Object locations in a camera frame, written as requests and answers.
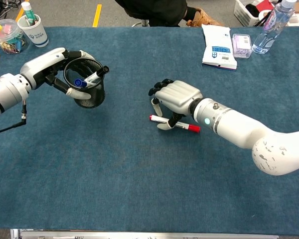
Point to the blue felt table mat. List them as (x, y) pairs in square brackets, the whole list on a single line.
[(149, 174)]

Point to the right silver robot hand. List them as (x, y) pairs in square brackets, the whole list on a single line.
[(179, 94)]

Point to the person in black clothes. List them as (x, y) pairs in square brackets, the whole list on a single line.
[(154, 10)]

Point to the white plastic basket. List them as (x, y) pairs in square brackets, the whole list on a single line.
[(241, 12)]

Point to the clear jar of clips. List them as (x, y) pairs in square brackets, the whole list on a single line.
[(7, 39)]

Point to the red-capped whiteboard marker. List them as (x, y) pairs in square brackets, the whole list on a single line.
[(193, 128)]

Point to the white green glue tube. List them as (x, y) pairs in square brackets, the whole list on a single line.
[(27, 8)]

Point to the aluminium frame rail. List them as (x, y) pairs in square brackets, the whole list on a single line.
[(139, 235)]

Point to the tan suede shoe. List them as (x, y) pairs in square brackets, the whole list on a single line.
[(204, 18)]

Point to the clear water bottle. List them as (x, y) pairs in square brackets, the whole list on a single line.
[(274, 22)]

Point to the black cylindrical cup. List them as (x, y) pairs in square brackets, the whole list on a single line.
[(94, 97)]

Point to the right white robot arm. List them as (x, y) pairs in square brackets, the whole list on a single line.
[(239, 129)]

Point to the white paper cup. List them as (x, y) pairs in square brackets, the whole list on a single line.
[(38, 35)]

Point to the black-capped whiteboard marker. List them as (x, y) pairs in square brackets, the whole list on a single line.
[(96, 76)]

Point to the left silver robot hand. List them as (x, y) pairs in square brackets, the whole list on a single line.
[(40, 67)]

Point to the chrome stool base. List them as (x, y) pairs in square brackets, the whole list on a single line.
[(143, 23)]

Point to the blue-capped whiteboard marker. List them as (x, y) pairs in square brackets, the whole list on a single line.
[(79, 82)]

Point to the white tissue pack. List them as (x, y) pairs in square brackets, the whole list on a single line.
[(216, 37)]

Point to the small clear plastic box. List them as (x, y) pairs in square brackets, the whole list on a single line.
[(241, 46)]

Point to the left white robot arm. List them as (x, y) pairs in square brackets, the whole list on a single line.
[(5, 92)]

